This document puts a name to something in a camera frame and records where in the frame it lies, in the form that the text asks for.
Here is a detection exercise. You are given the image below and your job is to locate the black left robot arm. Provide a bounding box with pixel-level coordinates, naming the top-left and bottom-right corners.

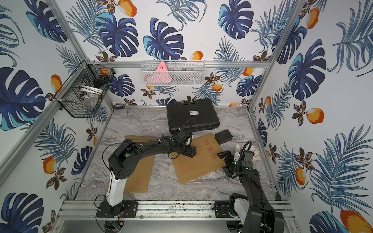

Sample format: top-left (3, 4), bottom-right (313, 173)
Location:
top-left (96, 118), bottom-right (197, 218)

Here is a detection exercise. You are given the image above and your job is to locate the white work glove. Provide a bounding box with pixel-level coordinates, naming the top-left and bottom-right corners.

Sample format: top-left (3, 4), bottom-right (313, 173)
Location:
top-left (234, 144), bottom-right (261, 162)

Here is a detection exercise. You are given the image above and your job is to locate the brown kraft file bag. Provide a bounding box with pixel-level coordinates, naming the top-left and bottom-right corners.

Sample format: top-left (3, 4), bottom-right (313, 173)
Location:
top-left (123, 135), bottom-right (160, 194)

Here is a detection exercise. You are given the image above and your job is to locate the clear wall shelf basket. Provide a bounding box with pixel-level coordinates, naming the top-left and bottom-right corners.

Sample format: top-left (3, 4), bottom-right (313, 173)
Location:
top-left (141, 60), bottom-right (206, 86)

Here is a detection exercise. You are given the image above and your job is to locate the small black box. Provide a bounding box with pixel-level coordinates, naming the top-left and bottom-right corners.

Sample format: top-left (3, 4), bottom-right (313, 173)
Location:
top-left (215, 130), bottom-right (233, 145)

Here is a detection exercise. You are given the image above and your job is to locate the pink triangular item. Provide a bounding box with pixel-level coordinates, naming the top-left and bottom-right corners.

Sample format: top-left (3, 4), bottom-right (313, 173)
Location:
top-left (144, 61), bottom-right (172, 84)

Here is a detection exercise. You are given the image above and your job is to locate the brown file bag stack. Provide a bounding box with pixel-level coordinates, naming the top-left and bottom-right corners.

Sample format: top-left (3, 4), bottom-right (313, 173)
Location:
top-left (171, 134), bottom-right (225, 184)

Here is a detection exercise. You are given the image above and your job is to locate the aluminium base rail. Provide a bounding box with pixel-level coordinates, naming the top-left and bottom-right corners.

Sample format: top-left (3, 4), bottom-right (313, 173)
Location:
top-left (58, 199), bottom-right (295, 221)

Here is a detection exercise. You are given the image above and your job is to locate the black plastic tool case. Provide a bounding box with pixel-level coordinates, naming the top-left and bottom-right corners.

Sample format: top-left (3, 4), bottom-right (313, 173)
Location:
top-left (166, 99), bottom-right (220, 134)

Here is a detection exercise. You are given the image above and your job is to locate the black round tape roll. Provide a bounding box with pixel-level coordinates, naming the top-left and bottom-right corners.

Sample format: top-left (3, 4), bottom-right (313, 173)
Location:
top-left (113, 103), bottom-right (124, 110)

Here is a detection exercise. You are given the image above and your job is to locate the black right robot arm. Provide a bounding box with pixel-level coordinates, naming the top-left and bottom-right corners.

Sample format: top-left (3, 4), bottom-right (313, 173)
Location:
top-left (217, 141), bottom-right (285, 233)

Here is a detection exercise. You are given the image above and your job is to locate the black wire basket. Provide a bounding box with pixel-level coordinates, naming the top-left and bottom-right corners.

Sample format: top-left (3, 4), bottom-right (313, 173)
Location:
top-left (53, 60), bottom-right (116, 118)

